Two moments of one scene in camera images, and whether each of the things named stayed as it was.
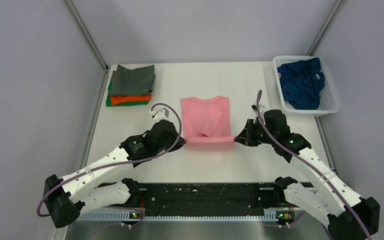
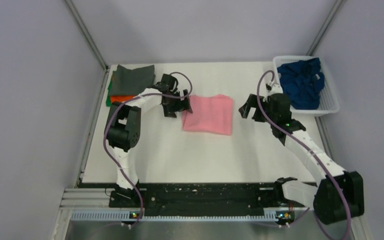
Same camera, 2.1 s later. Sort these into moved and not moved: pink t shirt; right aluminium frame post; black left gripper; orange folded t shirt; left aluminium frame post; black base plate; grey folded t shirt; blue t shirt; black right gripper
Moved: pink t shirt; black left gripper; black right gripper
Not moved: black base plate; orange folded t shirt; grey folded t shirt; left aluminium frame post; blue t shirt; right aluminium frame post
